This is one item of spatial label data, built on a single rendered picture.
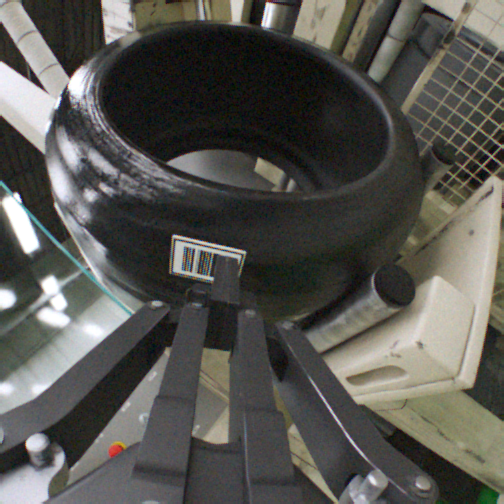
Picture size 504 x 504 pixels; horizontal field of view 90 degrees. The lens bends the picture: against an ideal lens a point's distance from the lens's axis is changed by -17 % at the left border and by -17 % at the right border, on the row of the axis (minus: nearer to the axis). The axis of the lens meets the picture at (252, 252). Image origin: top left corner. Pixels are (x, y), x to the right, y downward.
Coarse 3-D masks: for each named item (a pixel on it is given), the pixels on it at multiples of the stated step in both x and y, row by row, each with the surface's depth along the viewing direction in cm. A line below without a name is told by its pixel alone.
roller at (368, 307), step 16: (384, 272) 27; (400, 272) 27; (368, 288) 28; (384, 288) 26; (400, 288) 26; (336, 304) 35; (352, 304) 31; (368, 304) 28; (384, 304) 26; (400, 304) 26; (320, 320) 39; (336, 320) 34; (352, 320) 31; (368, 320) 30; (320, 336) 39; (336, 336) 36; (320, 352) 44
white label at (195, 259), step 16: (176, 240) 24; (192, 240) 24; (176, 256) 25; (192, 256) 25; (208, 256) 24; (240, 256) 24; (176, 272) 26; (192, 272) 26; (208, 272) 25; (240, 272) 25
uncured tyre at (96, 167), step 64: (128, 64) 47; (192, 64) 56; (256, 64) 58; (320, 64) 48; (64, 128) 28; (128, 128) 58; (192, 128) 68; (256, 128) 71; (320, 128) 64; (384, 128) 40; (64, 192) 28; (128, 192) 25; (192, 192) 26; (256, 192) 27; (320, 192) 29; (384, 192) 31; (128, 256) 26; (256, 256) 26; (320, 256) 27; (384, 256) 31
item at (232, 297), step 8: (232, 264) 20; (232, 272) 19; (232, 280) 17; (232, 288) 16; (232, 296) 15; (224, 304) 15; (232, 304) 15; (224, 312) 15; (232, 312) 15; (224, 320) 15; (232, 320) 15; (224, 328) 15; (232, 328) 15; (224, 336) 15; (224, 344) 16
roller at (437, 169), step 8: (440, 144) 41; (432, 152) 41; (440, 152) 40; (448, 152) 41; (424, 160) 43; (432, 160) 41; (440, 160) 40; (448, 160) 40; (424, 168) 43; (432, 168) 42; (440, 168) 41; (448, 168) 41; (424, 176) 43; (432, 176) 43; (440, 176) 42; (424, 184) 44; (432, 184) 44; (424, 192) 46
